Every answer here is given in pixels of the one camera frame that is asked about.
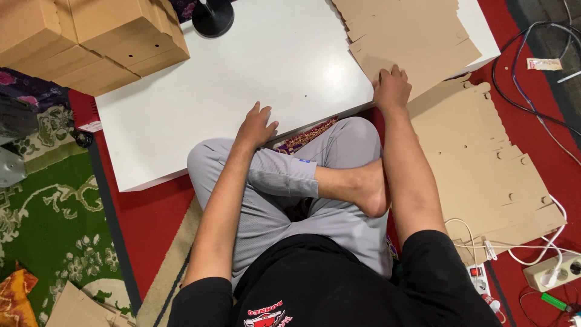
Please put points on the loose brown cardboard pieces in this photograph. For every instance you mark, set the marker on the loose brown cardboard pieces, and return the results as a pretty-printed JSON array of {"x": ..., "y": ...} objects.
[{"x": 81, "y": 309}]

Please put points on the purple floral cloth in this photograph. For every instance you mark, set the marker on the purple floral cloth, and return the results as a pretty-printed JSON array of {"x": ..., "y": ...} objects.
[{"x": 31, "y": 88}]

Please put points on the white clothes peg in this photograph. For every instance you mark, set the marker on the white clothes peg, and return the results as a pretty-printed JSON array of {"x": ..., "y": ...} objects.
[{"x": 490, "y": 250}]

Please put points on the orange patterned cloth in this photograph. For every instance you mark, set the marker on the orange patterned cloth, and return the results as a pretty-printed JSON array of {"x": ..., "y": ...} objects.
[{"x": 16, "y": 297}]

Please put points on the person's grey trousers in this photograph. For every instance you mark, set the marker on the person's grey trousers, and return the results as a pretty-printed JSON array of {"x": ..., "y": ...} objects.
[{"x": 268, "y": 213}]

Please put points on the beige striped rug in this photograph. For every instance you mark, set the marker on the beige striped rug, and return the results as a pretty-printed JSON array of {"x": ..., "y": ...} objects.
[{"x": 170, "y": 272}]

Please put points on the beige power socket block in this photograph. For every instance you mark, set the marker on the beige power socket block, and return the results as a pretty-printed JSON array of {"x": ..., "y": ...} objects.
[{"x": 569, "y": 270}]

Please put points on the green patterned rug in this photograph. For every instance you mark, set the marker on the green patterned rug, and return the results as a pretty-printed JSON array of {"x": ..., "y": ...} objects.
[{"x": 54, "y": 218}]

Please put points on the person's right hand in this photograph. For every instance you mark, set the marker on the person's right hand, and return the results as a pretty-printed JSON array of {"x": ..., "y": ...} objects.
[{"x": 392, "y": 93}]

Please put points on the heap of die-cut cardboard blanks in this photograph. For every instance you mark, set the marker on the heap of die-cut cardboard blanks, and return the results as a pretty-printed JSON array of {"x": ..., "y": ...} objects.
[{"x": 476, "y": 177}]

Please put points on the white sachet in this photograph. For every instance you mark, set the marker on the white sachet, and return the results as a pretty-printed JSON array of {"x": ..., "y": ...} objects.
[{"x": 543, "y": 64}]

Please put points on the stack of folded cardboard boxes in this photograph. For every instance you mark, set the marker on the stack of folded cardboard boxes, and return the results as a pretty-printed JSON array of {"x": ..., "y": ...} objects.
[{"x": 90, "y": 38}]

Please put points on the white plug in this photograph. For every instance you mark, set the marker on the white plug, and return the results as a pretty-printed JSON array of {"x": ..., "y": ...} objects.
[{"x": 550, "y": 278}]

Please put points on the maroon patterned mat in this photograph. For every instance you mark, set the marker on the maroon patterned mat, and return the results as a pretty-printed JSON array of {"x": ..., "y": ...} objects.
[{"x": 308, "y": 135}]

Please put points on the green lighter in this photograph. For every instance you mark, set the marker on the green lighter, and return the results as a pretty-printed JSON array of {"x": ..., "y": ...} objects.
[{"x": 553, "y": 301}]

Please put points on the stack of cardboard sheets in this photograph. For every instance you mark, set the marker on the stack of cardboard sheets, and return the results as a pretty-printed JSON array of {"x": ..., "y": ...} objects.
[{"x": 408, "y": 38}]

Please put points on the person's black shirt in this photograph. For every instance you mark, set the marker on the person's black shirt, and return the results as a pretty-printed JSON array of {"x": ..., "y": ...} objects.
[{"x": 327, "y": 281}]

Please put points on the black round lamp base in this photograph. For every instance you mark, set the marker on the black round lamp base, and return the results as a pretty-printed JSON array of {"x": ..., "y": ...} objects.
[{"x": 212, "y": 18}]

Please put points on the person's left hand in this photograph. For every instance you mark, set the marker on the person's left hand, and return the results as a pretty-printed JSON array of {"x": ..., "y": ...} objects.
[{"x": 254, "y": 131}]

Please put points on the white switch power strip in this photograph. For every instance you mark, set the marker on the white switch power strip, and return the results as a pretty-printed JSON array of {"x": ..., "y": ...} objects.
[{"x": 477, "y": 278}]

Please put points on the person's bare foot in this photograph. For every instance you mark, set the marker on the person's bare foot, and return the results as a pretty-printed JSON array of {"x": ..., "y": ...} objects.
[{"x": 363, "y": 186}]

